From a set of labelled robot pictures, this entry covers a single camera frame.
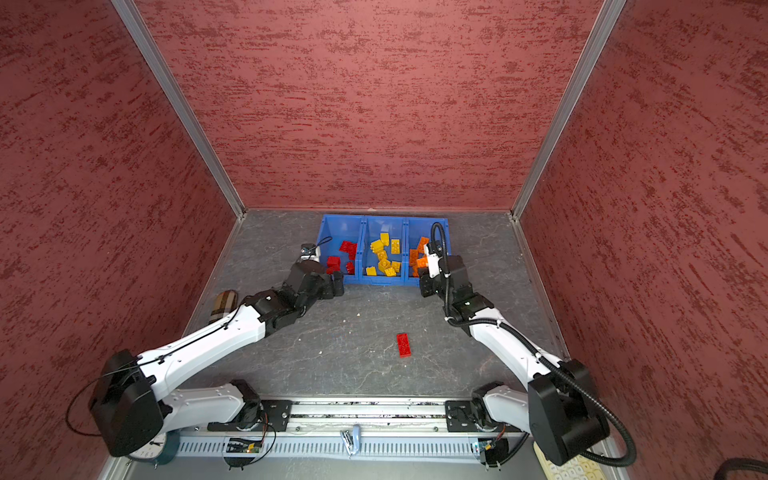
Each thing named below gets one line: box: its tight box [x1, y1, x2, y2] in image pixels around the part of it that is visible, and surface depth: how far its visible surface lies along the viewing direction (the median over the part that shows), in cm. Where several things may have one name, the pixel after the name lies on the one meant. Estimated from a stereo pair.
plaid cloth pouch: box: [209, 290, 238, 322], surface depth 92 cm
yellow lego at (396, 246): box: [391, 239, 401, 255], surface depth 109 cm
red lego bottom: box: [396, 333, 412, 359], surface depth 87 cm
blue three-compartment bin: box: [316, 214, 451, 285], surface depth 105 cm
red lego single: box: [339, 240, 358, 261], surface depth 109 cm
